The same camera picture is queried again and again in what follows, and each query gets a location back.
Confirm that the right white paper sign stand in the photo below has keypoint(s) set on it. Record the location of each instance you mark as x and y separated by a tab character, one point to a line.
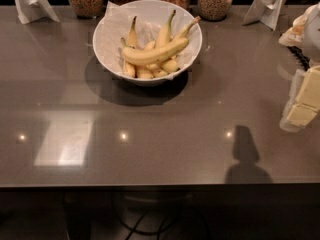
264	11

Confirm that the left white paper sign stand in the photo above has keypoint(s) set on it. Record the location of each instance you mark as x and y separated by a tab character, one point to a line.
32	10

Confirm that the upright middle yellow banana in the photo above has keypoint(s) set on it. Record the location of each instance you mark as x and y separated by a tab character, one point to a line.
164	34

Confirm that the large top yellow banana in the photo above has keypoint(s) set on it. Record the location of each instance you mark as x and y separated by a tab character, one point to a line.
156	55

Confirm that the lower left yellow banana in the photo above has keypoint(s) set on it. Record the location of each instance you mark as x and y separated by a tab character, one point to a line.
128	69

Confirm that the upright left yellow banana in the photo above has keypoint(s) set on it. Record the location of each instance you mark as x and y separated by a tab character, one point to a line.
132	36

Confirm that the white ceramic bowl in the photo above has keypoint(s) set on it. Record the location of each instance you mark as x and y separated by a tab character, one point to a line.
146	80

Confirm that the glass jar of pale grains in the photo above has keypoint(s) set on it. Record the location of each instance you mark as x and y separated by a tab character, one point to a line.
214	10

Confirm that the long-stemmed right yellow banana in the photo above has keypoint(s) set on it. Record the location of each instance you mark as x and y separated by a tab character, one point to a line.
183	32

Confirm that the white paper bowl liner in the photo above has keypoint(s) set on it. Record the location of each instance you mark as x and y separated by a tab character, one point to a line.
113	27

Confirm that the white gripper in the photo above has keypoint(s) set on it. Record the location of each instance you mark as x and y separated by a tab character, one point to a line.
313	39

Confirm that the upright yellow banana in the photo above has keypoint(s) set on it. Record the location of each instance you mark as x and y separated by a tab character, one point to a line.
132	36
164	34

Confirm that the white paper sign stand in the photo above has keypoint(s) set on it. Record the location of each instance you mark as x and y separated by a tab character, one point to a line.
264	11
32	10

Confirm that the bottom yellow banana pieces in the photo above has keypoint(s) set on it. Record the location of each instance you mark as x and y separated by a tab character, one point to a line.
157	70

